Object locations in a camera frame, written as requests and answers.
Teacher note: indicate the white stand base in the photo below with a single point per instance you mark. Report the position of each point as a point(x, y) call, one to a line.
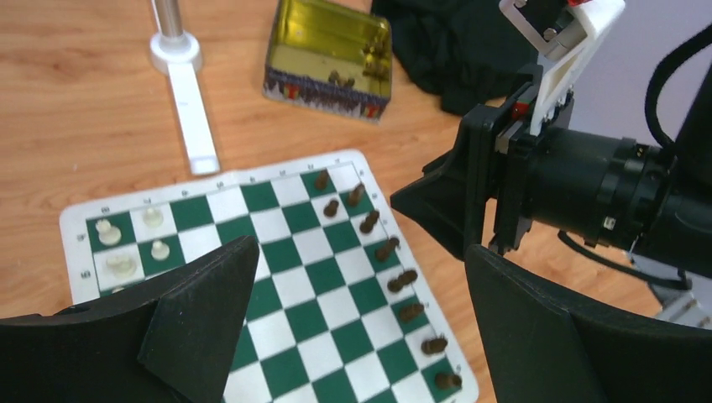
point(180, 59)

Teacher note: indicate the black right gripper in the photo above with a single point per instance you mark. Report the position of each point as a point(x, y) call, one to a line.
point(652, 200)

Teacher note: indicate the black cloth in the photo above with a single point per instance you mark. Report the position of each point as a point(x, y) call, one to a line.
point(466, 52)

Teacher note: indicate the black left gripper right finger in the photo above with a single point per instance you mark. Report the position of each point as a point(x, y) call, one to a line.
point(546, 343)

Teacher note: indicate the metal stand pole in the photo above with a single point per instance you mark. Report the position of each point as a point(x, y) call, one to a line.
point(168, 18)

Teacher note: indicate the dark brown chess knight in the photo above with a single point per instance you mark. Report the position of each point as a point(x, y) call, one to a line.
point(356, 195)

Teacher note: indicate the white chess pawn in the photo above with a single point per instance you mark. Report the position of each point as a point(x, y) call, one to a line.
point(160, 250)
point(153, 217)

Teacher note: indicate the decorated gold tin box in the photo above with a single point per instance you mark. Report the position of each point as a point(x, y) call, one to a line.
point(329, 57)

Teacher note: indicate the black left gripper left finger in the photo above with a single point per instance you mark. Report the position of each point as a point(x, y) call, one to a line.
point(168, 339)

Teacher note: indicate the green white chess board mat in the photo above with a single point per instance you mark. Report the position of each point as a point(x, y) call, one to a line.
point(321, 324)

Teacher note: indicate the dark brown chess piece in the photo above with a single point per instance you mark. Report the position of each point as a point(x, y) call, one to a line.
point(410, 312)
point(432, 346)
point(402, 280)
point(383, 252)
point(369, 222)

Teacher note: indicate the white chess piece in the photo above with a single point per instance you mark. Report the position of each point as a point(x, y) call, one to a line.
point(121, 265)
point(108, 233)

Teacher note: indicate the dark brown chess pawn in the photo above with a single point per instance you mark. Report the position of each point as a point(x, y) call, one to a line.
point(322, 180)
point(448, 381)
point(331, 209)

